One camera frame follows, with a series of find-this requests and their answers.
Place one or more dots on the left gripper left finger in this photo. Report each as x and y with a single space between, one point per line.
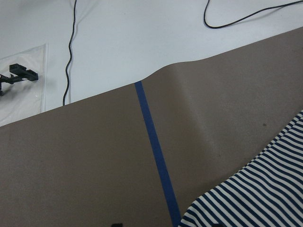
117 225

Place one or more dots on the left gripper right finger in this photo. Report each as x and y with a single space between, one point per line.
217 225

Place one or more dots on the navy white striped polo shirt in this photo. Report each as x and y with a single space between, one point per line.
266 192

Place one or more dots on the brown table mat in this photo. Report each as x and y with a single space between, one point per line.
91 164

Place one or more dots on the clear plastic sheet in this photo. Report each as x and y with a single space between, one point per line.
26 98

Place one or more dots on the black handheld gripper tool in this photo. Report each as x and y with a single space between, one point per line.
18 73

